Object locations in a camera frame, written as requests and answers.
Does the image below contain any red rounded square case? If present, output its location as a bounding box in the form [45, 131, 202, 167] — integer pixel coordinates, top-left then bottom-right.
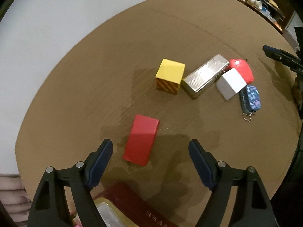
[230, 59, 254, 84]

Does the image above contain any white zigzag cube box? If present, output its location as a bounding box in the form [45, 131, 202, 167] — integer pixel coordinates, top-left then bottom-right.
[216, 68, 247, 100]

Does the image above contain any dark red gold tin box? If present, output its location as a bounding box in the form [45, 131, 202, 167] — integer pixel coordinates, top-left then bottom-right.
[93, 182, 176, 226]

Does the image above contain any small red rectangular box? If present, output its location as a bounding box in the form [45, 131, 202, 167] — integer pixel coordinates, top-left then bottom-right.
[123, 114, 160, 166]

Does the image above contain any blue patterned small tin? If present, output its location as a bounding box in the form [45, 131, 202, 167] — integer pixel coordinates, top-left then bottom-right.
[239, 85, 261, 122]

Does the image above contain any dark side cabinet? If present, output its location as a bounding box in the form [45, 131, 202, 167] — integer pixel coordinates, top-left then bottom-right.
[245, 0, 283, 34]

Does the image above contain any paper cup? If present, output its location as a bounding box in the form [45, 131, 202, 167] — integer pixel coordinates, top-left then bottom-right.
[249, 0, 263, 10]

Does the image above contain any clear labelled plastic box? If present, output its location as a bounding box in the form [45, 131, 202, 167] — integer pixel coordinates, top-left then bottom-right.
[96, 202, 136, 227]

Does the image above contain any beige patterned curtain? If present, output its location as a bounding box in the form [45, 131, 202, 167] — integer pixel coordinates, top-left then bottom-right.
[0, 175, 31, 226]

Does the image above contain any yellow striped cube box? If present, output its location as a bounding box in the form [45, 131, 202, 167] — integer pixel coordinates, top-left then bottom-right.
[155, 59, 186, 94]

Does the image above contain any silver metal rectangular case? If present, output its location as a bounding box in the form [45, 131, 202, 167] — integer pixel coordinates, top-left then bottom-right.
[182, 54, 230, 99]

